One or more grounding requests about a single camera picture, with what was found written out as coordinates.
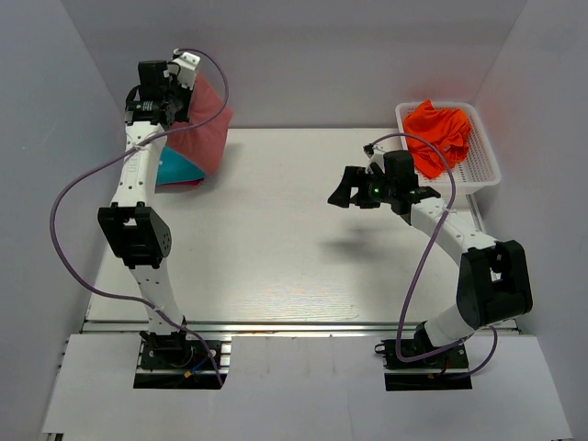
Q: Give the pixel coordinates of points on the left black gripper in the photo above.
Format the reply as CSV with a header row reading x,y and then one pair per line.
x,y
183,115

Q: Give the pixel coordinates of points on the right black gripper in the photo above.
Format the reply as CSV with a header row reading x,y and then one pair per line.
x,y
356,176

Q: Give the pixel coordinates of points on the dusty red t-shirt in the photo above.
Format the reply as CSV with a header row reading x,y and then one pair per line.
x,y
204,146

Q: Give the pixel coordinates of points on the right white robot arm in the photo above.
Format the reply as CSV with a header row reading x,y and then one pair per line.
x,y
493,281

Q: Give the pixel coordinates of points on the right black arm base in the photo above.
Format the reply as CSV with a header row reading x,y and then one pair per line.
x,y
447,371

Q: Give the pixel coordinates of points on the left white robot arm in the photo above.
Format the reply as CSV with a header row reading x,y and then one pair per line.
x,y
136,234

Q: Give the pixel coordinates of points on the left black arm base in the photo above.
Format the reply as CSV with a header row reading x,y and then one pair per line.
x,y
178,361

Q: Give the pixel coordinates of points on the folded teal t-shirt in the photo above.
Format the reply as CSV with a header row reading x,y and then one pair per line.
x,y
175,169

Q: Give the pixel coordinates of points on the folded magenta t-shirt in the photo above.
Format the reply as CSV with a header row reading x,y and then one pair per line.
x,y
184,184

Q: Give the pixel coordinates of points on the orange t-shirt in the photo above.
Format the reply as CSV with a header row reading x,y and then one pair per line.
x,y
447,129

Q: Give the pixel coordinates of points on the white plastic basket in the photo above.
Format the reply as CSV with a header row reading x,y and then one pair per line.
x,y
477,171

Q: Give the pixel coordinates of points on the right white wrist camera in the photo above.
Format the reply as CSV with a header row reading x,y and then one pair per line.
x,y
375,155

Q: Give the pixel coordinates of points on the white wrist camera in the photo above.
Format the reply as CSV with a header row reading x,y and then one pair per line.
x,y
185,66
375,155

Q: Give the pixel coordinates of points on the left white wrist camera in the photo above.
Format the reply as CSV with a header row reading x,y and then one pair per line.
x,y
185,66

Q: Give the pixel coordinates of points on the aluminium table rail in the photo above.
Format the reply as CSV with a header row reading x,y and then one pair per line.
x,y
284,267

